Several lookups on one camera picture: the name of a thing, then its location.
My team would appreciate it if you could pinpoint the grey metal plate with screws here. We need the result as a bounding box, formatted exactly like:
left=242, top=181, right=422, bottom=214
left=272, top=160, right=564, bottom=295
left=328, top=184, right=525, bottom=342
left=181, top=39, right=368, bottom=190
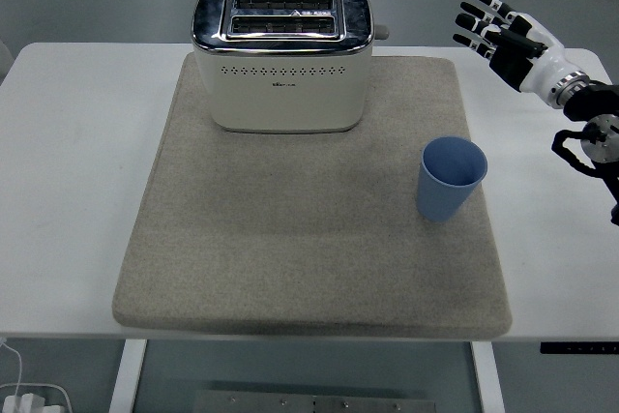
left=192, top=389, right=437, bottom=413

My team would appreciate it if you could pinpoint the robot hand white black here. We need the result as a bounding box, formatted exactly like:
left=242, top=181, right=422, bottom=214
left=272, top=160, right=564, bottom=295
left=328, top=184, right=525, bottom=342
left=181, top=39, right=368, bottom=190
left=452, top=0, right=592, bottom=107

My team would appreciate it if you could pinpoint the black table control panel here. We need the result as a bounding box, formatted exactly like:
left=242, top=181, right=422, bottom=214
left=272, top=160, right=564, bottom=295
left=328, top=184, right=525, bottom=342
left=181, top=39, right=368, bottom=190
left=540, top=341, right=619, bottom=355

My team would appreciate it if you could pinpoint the blue plastic cup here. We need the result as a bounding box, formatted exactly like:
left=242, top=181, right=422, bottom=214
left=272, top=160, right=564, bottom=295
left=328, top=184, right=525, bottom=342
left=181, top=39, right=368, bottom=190
left=417, top=136, right=488, bottom=223

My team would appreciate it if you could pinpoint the white chrome toaster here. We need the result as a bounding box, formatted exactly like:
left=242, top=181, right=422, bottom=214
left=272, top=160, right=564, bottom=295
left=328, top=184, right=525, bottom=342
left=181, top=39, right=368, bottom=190
left=191, top=0, right=391, bottom=134

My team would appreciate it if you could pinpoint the beige fabric mat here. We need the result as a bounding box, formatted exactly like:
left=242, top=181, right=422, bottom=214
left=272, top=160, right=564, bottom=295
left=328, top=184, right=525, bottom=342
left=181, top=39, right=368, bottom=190
left=111, top=55, right=514, bottom=340

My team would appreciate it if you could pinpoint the white cable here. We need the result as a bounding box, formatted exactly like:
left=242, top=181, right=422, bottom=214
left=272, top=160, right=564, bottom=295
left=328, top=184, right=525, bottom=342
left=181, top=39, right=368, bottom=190
left=0, top=338, right=25, bottom=398

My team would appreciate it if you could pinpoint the white table leg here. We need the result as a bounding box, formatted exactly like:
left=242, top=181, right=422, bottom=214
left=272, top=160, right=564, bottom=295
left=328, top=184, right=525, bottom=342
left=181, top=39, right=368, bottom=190
left=470, top=340, right=506, bottom=413
left=106, top=339, right=148, bottom=413

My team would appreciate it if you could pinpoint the white power strip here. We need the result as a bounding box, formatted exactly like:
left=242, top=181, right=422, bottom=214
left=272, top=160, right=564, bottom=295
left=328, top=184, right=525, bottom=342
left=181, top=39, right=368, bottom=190
left=0, top=382, right=74, bottom=413

